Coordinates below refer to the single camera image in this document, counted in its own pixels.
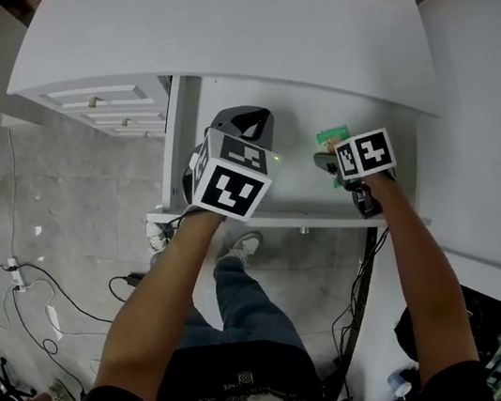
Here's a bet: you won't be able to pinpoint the white desk drawer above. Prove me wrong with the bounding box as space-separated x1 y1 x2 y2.
124 36 434 271

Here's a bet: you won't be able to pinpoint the person's right forearm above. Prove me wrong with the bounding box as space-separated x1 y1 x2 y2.
359 160 483 391

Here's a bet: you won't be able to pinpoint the person's black printed t-shirt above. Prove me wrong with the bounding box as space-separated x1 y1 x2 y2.
45 297 493 401

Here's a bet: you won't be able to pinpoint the white floor cable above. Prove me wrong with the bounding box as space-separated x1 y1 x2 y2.
0 128 34 263

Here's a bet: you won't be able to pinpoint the white side table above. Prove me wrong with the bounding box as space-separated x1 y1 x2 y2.
287 0 501 401

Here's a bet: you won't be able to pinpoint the white desk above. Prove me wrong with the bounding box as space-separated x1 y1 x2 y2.
0 0 446 189

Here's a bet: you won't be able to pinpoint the person's white shoe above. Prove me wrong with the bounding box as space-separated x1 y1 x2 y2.
143 215 180 256
212 229 268 271

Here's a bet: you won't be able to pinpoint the person's left forearm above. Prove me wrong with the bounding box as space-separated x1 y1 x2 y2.
68 206 259 401

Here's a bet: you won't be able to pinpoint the black cable bundle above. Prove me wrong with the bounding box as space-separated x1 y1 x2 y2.
313 223 412 375

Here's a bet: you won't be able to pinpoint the person's left white shoe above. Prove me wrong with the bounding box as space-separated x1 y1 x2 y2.
143 215 180 256

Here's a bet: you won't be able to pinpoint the small white blue bottle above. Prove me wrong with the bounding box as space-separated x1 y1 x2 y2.
385 367 415 400

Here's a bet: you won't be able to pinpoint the person's right white shoe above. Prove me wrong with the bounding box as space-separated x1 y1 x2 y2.
212 229 268 271

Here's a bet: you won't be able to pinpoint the white panelled drawer front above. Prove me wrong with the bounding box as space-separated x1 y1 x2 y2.
38 74 159 125
78 98 168 139

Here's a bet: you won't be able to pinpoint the black power adapter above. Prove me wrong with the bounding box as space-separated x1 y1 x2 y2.
121 270 149 289

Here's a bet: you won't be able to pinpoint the small green packet item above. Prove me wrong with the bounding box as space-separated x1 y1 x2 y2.
313 124 354 159

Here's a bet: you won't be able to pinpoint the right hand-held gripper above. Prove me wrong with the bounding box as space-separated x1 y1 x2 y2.
310 126 405 227

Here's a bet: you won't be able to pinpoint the black floor cable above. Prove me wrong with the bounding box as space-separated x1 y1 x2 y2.
0 199 127 401

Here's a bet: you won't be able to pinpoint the person's blue jeans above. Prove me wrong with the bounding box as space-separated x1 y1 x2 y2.
164 245 311 377

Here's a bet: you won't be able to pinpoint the white power strip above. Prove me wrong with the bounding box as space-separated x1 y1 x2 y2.
4 254 28 294

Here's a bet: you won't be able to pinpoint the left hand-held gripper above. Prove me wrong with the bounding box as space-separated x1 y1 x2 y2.
171 100 293 232

